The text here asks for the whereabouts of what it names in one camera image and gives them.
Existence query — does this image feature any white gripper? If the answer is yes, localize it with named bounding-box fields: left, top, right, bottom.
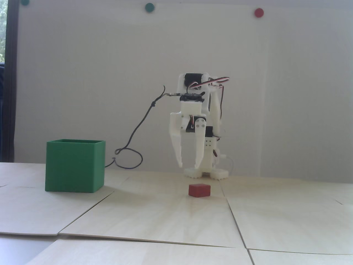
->
left=170, top=101, right=207, bottom=169

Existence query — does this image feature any red block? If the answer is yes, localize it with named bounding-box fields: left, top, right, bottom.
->
left=188, top=184, right=211, bottom=198

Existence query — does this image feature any green box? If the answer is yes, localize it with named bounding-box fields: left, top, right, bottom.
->
left=45, top=139, right=106, bottom=193

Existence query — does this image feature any light plywood board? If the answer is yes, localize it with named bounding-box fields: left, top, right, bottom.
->
left=0, top=185, right=115, bottom=236
left=58, top=192, right=246, bottom=248
left=0, top=162, right=130, bottom=192
left=225, top=197, right=353, bottom=255

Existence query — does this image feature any white paper sheet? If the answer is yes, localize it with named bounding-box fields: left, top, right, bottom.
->
left=17, top=3, right=269, bottom=177

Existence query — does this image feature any white power cable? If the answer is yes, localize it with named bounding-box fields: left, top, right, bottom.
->
left=221, top=154, right=235, bottom=177

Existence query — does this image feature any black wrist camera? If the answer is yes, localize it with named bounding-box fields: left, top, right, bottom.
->
left=179, top=93, right=205, bottom=102

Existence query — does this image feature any black camera cable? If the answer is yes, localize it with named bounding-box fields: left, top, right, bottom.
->
left=104, top=84, right=182, bottom=169

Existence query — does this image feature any dark window frame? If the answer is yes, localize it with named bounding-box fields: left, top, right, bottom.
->
left=6, top=0, right=18, bottom=163

